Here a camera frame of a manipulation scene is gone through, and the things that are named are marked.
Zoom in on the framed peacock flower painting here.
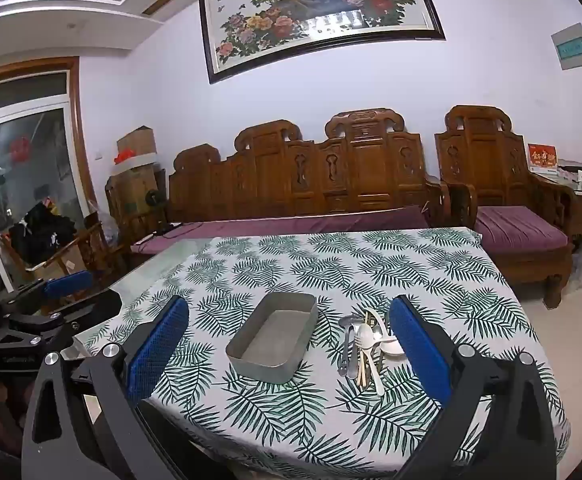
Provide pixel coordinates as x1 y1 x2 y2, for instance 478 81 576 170
198 0 446 85

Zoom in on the leaf print tablecloth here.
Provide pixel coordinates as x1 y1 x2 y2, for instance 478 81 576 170
78 227 572 480

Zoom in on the pile of black clothes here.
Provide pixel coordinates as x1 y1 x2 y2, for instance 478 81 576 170
10 201 78 266

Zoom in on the red hanging ornament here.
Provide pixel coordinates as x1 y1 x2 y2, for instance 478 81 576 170
10 135 32 163

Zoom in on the square purple seat cushion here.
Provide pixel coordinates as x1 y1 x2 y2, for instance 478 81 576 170
476 206 569 256

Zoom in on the wooden framed glass door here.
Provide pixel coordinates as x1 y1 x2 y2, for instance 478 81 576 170
0 57 94 281

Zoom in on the rectangular metal tray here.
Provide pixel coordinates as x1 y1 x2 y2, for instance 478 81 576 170
226 291 319 386

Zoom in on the long purple bench cushion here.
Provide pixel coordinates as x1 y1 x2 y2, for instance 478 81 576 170
131 205 430 256

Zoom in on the red desk calendar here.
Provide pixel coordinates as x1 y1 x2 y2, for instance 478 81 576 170
527 143 558 176

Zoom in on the small cardboard box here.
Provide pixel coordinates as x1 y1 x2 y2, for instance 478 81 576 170
117 126 158 158

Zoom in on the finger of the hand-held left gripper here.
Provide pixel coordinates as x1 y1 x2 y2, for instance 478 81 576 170
0 270 95 317
7 288 123 349

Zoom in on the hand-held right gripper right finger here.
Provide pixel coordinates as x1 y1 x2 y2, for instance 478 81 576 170
387 295 558 480

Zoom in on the white ceramic soup spoon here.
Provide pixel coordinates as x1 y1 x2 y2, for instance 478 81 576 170
373 312 406 359

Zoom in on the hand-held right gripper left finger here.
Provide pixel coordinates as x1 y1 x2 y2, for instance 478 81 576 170
21 294 236 480

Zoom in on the plain wooden chair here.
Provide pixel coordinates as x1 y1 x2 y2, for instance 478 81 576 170
0 210 132 286

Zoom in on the wall electrical panel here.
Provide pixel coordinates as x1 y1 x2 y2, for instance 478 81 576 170
551 22 582 72

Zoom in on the carved wooden sofa bench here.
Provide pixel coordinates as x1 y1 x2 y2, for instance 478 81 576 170
131 107 452 256

